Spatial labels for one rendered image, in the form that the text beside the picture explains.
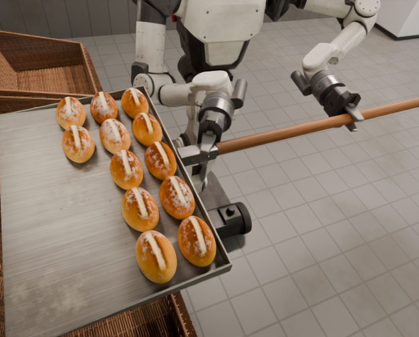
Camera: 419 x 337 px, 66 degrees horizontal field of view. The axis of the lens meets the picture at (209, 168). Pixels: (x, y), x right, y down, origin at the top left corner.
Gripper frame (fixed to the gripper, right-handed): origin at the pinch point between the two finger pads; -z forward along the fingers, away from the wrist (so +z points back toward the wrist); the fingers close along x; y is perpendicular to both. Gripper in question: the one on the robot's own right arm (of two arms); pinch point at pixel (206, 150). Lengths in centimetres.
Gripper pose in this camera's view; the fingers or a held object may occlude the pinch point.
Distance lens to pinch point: 75.2
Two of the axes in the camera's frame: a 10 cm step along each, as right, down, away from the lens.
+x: 1.2, -6.5, -7.5
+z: 1.9, -7.2, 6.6
